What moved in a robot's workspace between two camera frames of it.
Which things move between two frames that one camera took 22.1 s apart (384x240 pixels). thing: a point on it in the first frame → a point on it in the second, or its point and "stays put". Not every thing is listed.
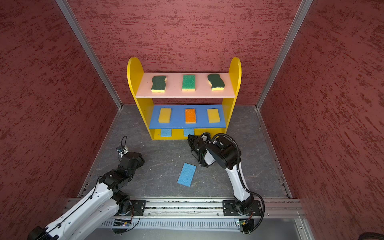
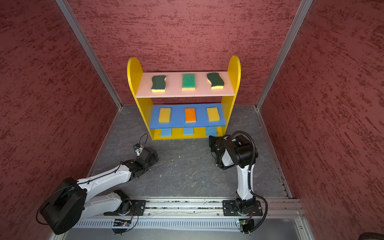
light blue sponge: [188, 131] stays put
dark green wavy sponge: [159, 84] stays put
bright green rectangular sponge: [188, 83] stays put
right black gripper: [191, 141] → [212, 141]
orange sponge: [190, 116] stays put
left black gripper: [141, 161] → [155, 160]
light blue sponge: [187, 174] → [211, 131]
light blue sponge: [166, 132] stays put
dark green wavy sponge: [216, 81] stays put
